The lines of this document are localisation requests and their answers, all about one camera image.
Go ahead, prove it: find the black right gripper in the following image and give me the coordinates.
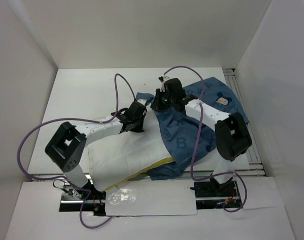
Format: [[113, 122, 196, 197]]
[[150, 88, 175, 111]]

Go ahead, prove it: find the white pillow yellow underside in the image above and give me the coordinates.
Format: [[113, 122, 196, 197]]
[[87, 111, 174, 192]]

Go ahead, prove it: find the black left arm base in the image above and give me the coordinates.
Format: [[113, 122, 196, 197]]
[[52, 179, 106, 217]]

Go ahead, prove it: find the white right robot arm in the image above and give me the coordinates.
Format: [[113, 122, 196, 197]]
[[151, 76, 252, 196]]

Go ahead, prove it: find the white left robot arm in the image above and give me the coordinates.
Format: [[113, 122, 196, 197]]
[[45, 99, 147, 200]]

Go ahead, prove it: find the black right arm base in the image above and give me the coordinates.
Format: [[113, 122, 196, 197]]
[[190, 181, 242, 210]]

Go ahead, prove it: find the white glossy cover sheet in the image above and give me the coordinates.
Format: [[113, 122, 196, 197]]
[[105, 179, 197, 217]]

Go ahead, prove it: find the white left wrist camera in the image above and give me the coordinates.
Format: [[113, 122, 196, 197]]
[[137, 98, 150, 106]]

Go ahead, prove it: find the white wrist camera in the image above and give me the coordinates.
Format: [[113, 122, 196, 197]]
[[158, 75, 170, 92], [137, 98, 150, 106]]

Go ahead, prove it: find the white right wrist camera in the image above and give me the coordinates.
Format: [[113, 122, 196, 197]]
[[158, 75, 170, 92]]

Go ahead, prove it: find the aluminium front rail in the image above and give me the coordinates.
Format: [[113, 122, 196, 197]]
[[30, 169, 266, 182]]

